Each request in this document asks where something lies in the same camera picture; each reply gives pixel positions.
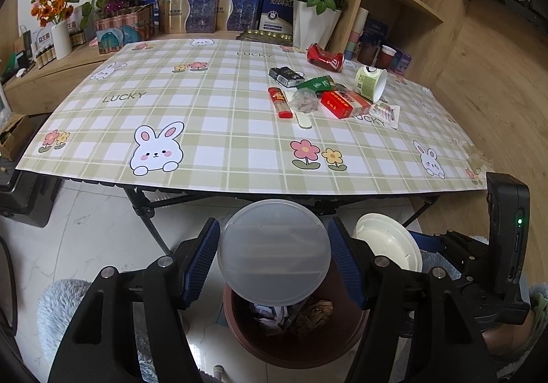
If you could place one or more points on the dark blue shelf box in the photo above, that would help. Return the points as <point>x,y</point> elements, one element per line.
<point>376,32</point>

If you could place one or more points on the crumpled brown paper wrapper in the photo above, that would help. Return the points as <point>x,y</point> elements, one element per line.
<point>314,310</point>

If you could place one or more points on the black plastic stool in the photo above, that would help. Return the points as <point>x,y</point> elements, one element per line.
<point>25,203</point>

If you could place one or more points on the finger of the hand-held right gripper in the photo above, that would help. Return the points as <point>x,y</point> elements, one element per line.
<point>428,242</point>

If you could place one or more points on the crumpled white paper packet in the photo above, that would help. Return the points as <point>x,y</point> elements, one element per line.
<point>267,314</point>

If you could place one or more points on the printed paper cup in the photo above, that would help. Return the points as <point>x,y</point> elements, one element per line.
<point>370,81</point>

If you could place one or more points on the colourful candle packet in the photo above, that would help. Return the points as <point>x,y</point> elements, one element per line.
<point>385,113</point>

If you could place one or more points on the crushed red can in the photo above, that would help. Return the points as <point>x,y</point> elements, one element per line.
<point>323,57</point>

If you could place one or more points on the row of small brown bottles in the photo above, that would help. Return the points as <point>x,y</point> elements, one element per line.
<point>45,57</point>

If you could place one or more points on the green gold crumpled packet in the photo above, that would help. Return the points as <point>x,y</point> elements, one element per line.
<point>317,84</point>

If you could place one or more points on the black folding table frame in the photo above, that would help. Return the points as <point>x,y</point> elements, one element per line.
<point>145,211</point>

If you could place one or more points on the brown cup with white rim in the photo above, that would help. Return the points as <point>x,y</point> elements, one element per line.
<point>386,58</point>

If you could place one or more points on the person's right forearm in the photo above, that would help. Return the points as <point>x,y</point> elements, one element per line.
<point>509,336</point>

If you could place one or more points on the brown plastic trash bin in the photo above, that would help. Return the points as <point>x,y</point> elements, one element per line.
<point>239,336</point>

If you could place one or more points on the gold blue gift box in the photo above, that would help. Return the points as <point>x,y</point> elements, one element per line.
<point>239,12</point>
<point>188,14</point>

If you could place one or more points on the small purple blue box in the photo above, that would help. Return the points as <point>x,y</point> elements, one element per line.
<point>402,62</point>

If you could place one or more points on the blue white medicine box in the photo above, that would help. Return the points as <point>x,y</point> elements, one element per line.
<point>276,10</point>

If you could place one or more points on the stack of pastel cups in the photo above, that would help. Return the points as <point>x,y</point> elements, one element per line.
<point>355,36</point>

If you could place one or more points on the red cigarette box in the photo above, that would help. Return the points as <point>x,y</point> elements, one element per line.
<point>342,104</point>

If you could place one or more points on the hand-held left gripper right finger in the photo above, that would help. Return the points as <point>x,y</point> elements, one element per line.
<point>346,263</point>

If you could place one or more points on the clear plastic lid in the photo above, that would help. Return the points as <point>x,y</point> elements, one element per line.
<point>274,250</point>

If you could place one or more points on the dark paper bag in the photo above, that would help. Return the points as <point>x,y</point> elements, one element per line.
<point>23,47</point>

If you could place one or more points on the white blue labelled box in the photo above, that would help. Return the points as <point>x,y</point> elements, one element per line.
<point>45,38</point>

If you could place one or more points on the black cigarette pack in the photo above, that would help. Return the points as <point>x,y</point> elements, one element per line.
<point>286,75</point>

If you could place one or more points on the purple artificial flowers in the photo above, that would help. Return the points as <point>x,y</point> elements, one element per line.
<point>115,6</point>

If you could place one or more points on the grey fuzzy slipper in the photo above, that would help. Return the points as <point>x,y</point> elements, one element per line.
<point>60,306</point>

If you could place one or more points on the white faceted flowerpot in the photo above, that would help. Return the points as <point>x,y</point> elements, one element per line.
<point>312,27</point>

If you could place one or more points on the small cardboard box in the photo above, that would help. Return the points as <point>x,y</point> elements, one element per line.
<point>17,134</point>

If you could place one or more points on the black stone ledge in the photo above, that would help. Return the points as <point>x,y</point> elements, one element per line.
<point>505,2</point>

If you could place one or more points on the white ribbed vase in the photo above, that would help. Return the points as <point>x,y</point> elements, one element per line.
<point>62,42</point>

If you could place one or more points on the gold decorative tray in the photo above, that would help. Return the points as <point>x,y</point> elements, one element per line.
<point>265,37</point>

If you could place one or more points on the crumpled clear plastic wrapper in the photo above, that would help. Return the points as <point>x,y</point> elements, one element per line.
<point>305,100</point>

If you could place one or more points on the teal patterned gift basket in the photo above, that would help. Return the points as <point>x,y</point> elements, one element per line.
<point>124,32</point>

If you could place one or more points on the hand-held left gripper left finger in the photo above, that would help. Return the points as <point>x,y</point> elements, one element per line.
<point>201,263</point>

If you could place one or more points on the checkered bunny tablecloth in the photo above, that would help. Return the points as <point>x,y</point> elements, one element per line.
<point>214,130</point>

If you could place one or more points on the brown plastic cup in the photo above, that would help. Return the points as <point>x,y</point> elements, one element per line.
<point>368,54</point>

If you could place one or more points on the red lighter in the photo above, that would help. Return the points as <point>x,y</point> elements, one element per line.
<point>279,102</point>

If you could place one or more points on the orange artificial flowers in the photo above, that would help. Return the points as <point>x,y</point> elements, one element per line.
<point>51,10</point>

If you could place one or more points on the white paper bowl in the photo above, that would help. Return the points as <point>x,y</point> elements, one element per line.
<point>385,237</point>

